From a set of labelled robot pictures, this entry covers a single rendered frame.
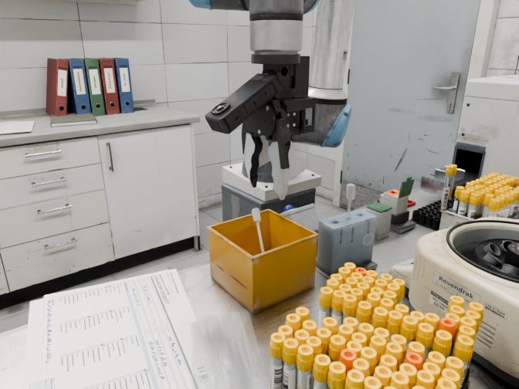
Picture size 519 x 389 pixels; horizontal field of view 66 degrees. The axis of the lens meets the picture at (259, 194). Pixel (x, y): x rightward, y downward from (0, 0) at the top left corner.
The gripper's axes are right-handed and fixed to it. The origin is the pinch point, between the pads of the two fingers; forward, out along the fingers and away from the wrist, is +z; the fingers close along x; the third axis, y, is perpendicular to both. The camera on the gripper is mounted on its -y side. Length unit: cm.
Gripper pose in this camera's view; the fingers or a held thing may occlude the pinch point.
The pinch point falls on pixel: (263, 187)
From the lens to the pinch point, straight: 63.9
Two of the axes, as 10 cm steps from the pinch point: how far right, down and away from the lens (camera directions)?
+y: 8.1, -2.1, 5.6
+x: -5.9, -2.8, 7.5
